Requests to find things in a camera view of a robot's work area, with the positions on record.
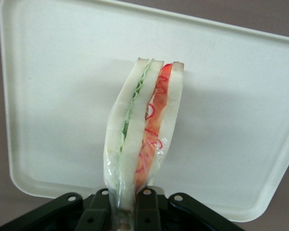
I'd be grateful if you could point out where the cream plastic tray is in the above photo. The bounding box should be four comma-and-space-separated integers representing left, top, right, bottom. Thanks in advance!
0, 0, 289, 223

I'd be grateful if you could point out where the triangle sandwich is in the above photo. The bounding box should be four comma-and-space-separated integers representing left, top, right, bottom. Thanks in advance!
103, 57, 185, 231

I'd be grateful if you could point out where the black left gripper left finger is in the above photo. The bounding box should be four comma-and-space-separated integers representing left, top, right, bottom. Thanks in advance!
0, 188, 111, 231

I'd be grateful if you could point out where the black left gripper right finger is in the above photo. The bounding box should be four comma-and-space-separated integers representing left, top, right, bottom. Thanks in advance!
134, 187, 247, 231

